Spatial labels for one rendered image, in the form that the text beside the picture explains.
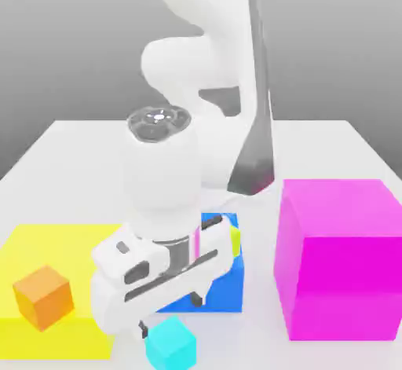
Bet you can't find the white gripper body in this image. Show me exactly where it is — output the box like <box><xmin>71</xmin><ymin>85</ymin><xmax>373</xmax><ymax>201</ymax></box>
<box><xmin>90</xmin><ymin>214</ymin><xmax>240</xmax><ymax>336</ymax></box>

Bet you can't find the small yellow cube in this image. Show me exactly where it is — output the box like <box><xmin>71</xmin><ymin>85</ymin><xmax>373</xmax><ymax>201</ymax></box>
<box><xmin>229</xmin><ymin>224</ymin><xmax>242</xmax><ymax>258</ymax></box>

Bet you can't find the small pink cube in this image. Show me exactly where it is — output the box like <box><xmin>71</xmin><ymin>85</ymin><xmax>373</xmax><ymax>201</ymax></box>
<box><xmin>193</xmin><ymin>226</ymin><xmax>202</xmax><ymax>260</ymax></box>

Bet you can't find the small cyan cube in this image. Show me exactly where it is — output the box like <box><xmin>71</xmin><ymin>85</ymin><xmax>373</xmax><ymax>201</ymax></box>
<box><xmin>143</xmin><ymin>314</ymin><xmax>198</xmax><ymax>370</ymax></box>

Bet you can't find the small orange cube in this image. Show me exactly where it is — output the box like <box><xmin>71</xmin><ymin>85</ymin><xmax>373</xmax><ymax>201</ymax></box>
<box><xmin>12</xmin><ymin>264</ymin><xmax>75</xmax><ymax>333</ymax></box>

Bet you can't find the large blue box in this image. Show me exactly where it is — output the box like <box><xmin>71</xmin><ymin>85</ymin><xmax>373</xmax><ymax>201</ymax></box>
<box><xmin>155</xmin><ymin>211</ymin><xmax>245</xmax><ymax>314</ymax></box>

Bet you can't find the large magenta box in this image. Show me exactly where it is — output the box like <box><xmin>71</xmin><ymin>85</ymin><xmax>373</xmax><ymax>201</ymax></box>
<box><xmin>272</xmin><ymin>178</ymin><xmax>402</xmax><ymax>343</ymax></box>

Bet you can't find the large yellow box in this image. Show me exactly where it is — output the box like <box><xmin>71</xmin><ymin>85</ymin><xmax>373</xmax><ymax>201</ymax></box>
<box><xmin>0</xmin><ymin>223</ymin><xmax>127</xmax><ymax>361</ymax></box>

